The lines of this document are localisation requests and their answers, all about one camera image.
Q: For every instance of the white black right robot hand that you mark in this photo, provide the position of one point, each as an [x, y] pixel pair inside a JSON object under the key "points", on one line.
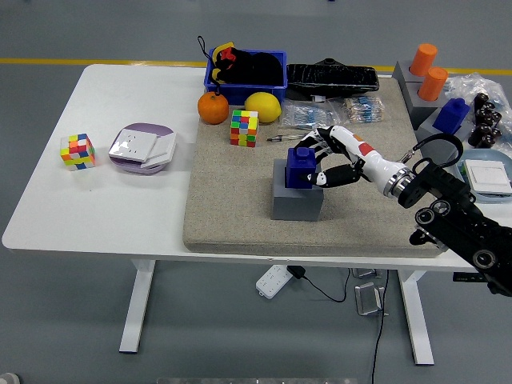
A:
{"points": [[372, 158]]}

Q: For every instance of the blue square seal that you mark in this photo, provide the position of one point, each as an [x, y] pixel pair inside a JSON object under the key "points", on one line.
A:
{"points": [[452, 116], [298, 168]]}

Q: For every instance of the grey square seal holder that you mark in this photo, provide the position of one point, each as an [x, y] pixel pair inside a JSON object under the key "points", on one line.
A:
{"points": [[296, 206], [430, 129]]}

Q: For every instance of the grey cylinder seal holder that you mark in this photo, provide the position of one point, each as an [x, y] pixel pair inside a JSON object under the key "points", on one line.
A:
{"points": [[420, 110], [402, 74]]}

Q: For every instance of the orange cylinder seal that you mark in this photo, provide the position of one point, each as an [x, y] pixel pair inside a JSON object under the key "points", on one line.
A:
{"points": [[424, 60], [432, 84]]}

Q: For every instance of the clear bag of tan resistors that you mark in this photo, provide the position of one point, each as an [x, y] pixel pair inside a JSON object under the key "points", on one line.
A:
{"points": [[364, 109]]}

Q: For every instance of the clear bag of blue resistors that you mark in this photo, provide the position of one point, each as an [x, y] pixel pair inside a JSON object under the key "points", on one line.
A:
{"points": [[308, 114]]}

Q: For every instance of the clear ballpoint pen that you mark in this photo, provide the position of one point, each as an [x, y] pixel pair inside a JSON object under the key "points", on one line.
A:
{"points": [[282, 138]]}

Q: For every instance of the dark brown small parts pile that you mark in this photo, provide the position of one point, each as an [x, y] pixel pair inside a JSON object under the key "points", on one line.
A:
{"points": [[486, 120]]}

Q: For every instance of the yellow lemon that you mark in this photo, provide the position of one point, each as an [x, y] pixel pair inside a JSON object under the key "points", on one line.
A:
{"points": [[262, 106]]}

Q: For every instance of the crumpled clear plastic bag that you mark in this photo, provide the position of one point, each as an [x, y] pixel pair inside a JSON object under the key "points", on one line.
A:
{"points": [[476, 86]]}

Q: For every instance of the colourful puzzle cube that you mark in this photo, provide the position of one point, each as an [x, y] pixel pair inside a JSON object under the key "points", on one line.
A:
{"points": [[244, 128], [78, 154]]}

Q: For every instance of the black power plug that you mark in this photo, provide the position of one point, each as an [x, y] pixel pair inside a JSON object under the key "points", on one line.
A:
{"points": [[297, 273]]}

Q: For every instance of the grey-brown mat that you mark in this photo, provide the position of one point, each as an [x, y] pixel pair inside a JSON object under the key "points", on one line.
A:
{"points": [[240, 200]]}

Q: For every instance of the blue plastic bin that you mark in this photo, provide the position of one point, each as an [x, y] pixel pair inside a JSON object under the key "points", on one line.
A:
{"points": [[240, 93]]}

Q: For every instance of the black table control panel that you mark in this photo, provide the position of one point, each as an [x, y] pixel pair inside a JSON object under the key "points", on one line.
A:
{"points": [[464, 277]]}

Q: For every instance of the white power strip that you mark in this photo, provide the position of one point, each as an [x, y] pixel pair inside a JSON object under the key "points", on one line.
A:
{"points": [[272, 282]]}

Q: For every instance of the orange fruit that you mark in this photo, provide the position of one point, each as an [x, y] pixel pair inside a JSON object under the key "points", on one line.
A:
{"points": [[213, 108]]}

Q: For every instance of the white table leg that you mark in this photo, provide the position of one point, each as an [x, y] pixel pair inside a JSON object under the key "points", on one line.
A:
{"points": [[418, 320], [136, 312]]}

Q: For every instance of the purple plate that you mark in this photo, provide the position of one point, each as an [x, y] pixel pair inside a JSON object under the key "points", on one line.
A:
{"points": [[140, 126]]}

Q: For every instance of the grey round floor object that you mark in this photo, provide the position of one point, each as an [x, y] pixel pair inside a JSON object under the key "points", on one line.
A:
{"points": [[7, 379]]}

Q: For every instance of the metal floor bracket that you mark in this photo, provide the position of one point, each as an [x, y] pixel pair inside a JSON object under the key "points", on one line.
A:
{"points": [[368, 300], [366, 273]]}

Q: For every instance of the white wall switch panel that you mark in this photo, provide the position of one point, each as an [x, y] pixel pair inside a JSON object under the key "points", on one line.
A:
{"points": [[490, 176], [132, 146], [164, 146]]}

